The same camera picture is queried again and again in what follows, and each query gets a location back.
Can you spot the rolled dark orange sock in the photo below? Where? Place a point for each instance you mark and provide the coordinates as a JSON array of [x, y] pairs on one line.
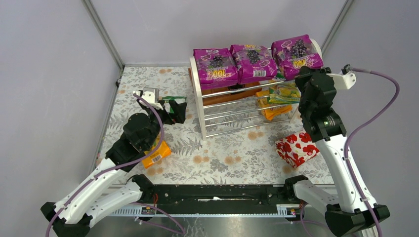
[[235, 87]]

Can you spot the orange bag under shelf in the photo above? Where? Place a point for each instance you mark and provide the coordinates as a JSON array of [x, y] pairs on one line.
[[272, 104]]

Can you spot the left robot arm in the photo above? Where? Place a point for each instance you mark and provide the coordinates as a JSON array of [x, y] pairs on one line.
[[143, 134]]

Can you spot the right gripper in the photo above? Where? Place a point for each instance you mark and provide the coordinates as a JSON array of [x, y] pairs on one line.
[[306, 78]]

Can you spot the white metal shelf rack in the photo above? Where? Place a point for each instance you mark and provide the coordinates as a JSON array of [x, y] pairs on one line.
[[229, 117]]

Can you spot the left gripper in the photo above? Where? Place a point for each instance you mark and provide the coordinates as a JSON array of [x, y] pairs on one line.
[[169, 113]]

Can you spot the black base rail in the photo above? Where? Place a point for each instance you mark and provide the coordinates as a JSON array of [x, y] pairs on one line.
[[217, 200]]

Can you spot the green yellow bag on shelf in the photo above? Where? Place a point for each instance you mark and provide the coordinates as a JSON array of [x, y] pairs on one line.
[[284, 92]]

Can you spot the orange wooden divider tray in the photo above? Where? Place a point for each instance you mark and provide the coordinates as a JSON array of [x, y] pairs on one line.
[[232, 96]]

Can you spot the red white floral bag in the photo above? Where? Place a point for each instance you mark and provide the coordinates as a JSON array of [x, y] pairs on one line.
[[296, 149]]

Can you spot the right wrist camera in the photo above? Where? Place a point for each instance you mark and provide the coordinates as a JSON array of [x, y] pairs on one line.
[[345, 79]]

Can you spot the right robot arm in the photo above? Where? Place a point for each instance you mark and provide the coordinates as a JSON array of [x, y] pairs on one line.
[[354, 208]]

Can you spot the purple candy bag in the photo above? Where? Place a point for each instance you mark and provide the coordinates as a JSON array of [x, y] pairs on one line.
[[216, 68], [292, 54], [254, 63]]

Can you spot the orange mango candy bag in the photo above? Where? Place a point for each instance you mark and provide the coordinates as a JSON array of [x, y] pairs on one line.
[[162, 152]]

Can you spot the green candy bag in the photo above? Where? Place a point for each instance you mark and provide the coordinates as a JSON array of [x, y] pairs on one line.
[[177, 99]]

